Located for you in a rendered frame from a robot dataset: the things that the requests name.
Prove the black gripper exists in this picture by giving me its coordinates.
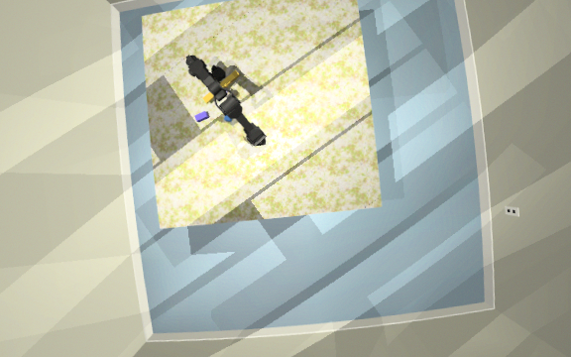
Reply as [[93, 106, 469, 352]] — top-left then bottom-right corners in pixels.
[[215, 90, 227, 101]]

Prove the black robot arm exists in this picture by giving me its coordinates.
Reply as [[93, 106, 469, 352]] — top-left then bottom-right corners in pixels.
[[186, 55, 267, 147]]

